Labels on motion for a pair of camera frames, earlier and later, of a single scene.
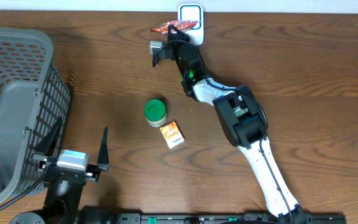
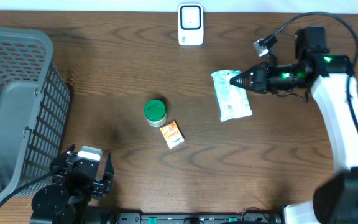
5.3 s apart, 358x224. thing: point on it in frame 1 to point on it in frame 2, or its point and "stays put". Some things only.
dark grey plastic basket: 23,98 stays put
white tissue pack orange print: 172,134 stays put
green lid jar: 155,112 stays put
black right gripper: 174,40 to 261,78
